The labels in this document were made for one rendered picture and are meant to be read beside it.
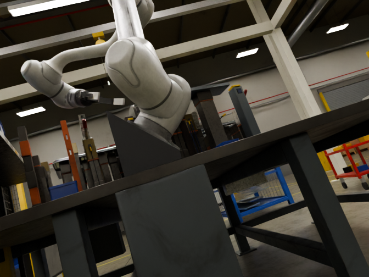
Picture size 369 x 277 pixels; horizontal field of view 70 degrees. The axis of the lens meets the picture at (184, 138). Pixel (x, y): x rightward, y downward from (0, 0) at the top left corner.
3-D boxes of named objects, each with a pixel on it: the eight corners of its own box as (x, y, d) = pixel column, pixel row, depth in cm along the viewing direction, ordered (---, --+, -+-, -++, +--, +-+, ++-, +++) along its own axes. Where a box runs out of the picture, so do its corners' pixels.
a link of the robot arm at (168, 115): (179, 141, 106) (204, 96, 110) (156, 118, 91) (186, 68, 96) (150, 130, 115) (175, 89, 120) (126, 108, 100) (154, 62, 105)
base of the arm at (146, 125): (179, 153, 95) (186, 139, 96) (125, 122, 93) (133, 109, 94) (173, 157, 112) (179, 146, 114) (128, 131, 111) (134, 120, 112)
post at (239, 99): (261, 151, 170) (236, 91, 180) (268, 148, 163) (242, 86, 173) (252, 154, 167) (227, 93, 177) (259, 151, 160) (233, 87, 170)
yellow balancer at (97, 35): (118, 84, 382) (104, 34, 400) (117, 81, 372) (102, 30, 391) (107, 87, 380) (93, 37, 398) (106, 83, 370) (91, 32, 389)
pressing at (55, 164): (235, 128, 221) (234, 127, 221) (250, 117, 201) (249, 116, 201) (55, 172, 164) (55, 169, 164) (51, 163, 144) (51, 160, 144)
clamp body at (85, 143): (109, 201, 145) (93, 141, 153) (111, 199, 136) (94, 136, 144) (97, 205, 142) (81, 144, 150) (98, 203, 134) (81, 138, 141)
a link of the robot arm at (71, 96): (65, 106, 125) (73, 106, 122) (67, 87, 125) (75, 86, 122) (82, 109, 133) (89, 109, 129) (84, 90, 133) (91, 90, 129)
